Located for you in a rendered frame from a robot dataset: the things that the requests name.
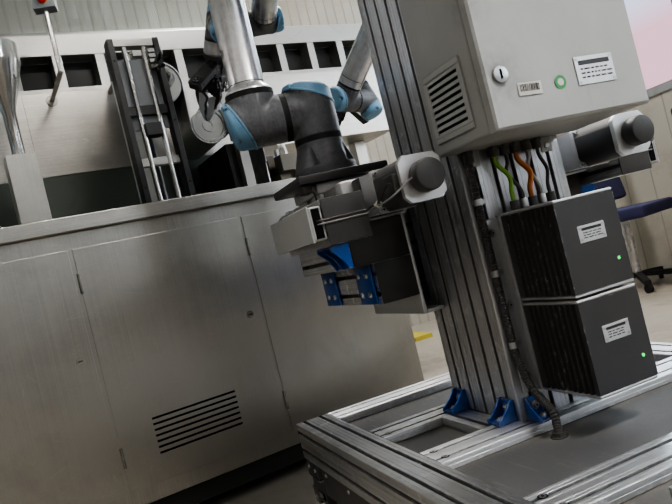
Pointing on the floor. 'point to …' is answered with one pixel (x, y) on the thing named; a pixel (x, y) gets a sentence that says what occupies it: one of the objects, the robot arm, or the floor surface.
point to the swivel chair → (631, 230)
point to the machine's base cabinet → (174, 358)
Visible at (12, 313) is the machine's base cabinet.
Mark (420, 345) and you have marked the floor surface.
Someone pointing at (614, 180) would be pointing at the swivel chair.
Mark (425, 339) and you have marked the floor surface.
